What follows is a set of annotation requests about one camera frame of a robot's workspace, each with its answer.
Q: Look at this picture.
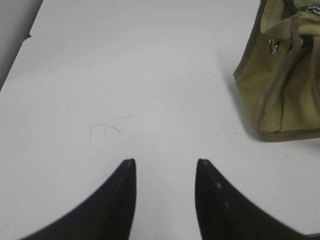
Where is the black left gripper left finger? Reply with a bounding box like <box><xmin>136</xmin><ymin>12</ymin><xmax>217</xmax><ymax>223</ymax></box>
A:
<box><xmin>26</xmin><ymin>158</ymin><xmax>137</xmax><ymax>240</ymax></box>

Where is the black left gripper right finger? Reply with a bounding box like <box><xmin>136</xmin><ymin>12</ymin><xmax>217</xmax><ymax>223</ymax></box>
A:
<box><xmin>195</xmin><ymin>159</ymin><xmax>320</xmax><ymax>240</ymax></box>

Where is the olive yellow canvas bag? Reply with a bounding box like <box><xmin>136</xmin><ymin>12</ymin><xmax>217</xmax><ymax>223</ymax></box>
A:
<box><xmin>233</xmin><ymin>0</ymin><xmax>320</xmax><ymax>142</ymax></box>

